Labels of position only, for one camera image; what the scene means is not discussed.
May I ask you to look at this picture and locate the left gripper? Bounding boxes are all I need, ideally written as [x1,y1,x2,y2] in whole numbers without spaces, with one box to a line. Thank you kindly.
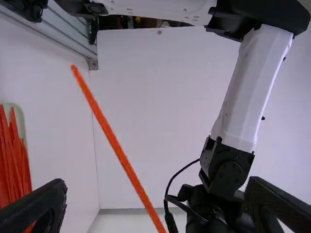
[186,209,255,233]

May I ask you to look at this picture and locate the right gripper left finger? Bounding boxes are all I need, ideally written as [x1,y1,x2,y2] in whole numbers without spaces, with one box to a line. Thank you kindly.
[0,178,68,233]

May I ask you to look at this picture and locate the orange cable tie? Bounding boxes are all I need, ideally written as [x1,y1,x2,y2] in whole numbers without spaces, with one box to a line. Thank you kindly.
[70,64,168,233]

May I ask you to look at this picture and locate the black cable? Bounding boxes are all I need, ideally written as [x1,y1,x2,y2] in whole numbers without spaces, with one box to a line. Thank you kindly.
[164,157,202,233]

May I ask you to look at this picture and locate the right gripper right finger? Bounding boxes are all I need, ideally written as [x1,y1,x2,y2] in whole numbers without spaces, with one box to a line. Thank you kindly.
[242,176,311,233]

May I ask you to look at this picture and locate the row of orange cable ties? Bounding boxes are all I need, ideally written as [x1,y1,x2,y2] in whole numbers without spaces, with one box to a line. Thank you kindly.
[0,104,37,233]

